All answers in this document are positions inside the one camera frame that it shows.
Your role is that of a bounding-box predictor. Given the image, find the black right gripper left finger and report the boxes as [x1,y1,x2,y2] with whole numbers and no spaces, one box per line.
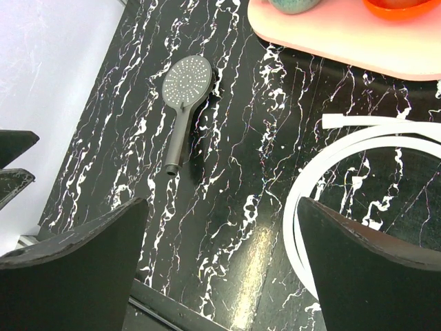
[1,198,149,330]

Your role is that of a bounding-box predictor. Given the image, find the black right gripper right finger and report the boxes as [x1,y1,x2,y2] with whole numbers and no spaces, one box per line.
[297,197,440,330]

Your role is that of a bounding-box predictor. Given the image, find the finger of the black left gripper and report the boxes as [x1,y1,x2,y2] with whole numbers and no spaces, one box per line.
[1,130,39,161]
[0,168,35,209]

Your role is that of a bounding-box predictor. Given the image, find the white shower hose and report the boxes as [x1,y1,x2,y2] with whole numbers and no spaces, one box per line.
[283,114,441,301]

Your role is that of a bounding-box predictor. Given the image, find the grey shower head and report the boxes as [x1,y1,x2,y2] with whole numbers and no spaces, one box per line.
[162,55,214,176]

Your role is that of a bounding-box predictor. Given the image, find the pink three-tier shelf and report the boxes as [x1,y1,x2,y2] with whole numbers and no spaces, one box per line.
[247,1,440,81]

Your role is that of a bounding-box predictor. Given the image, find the orange bowl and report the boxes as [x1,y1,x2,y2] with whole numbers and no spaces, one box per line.
[362,0,440,21]

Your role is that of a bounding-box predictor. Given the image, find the teal ceramic mug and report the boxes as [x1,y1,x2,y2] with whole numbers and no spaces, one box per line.
[269,0,320,14]

